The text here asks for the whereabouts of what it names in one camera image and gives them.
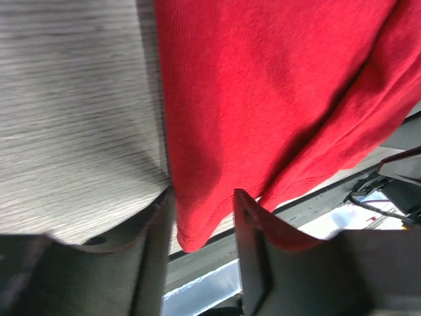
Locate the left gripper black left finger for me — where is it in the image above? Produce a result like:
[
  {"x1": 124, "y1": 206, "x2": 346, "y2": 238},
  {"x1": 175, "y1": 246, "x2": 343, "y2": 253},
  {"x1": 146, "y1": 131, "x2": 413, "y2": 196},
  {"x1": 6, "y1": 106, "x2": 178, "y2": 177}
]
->
[{"x1": 1, "y1": 187, "x2": 175, "y2": 315}]

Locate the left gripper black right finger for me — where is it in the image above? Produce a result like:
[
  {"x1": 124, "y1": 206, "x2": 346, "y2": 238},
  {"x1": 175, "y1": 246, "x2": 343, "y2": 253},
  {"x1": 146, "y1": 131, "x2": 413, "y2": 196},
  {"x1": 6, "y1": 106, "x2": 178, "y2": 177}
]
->
[{"x1": 234, "y1": 189, "x2": 420, "y2": 315}]

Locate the red t shirt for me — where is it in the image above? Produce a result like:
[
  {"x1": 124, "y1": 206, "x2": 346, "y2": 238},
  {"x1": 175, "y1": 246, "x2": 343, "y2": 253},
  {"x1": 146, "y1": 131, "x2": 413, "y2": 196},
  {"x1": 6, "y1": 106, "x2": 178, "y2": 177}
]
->
[{"x1": 155, "y1": 1, "x2": 420, "y2": 252}]

